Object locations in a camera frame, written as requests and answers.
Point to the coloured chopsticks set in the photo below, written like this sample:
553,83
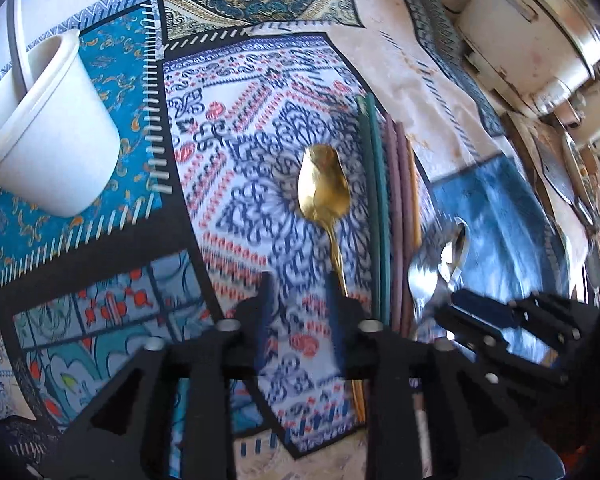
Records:
367,170

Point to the green chopstick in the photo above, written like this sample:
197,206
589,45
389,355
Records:
383,200

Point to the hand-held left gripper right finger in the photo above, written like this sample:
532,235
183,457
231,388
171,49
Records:
334,310

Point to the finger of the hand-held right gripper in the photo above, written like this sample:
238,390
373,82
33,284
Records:
472,332
485,307

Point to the wooden chopstick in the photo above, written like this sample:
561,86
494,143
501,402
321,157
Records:
416,210

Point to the white plastic cup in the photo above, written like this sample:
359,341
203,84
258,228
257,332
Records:
55,150

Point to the large silver spoon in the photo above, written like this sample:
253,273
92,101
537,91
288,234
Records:
426,275

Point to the gold spoon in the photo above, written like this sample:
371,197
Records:
325,185

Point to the patterned patchwork tablecloth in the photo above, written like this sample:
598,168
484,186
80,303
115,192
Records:
240,110

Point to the steel cleaver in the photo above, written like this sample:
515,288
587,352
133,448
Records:
562,175

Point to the white rice cooker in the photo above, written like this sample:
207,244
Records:
525,35

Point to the mauve chopstick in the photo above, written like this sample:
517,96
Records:
406,195
395,185

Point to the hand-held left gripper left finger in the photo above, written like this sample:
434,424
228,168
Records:
263,310

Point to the small silver spoon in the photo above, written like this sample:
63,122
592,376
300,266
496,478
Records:
455,250

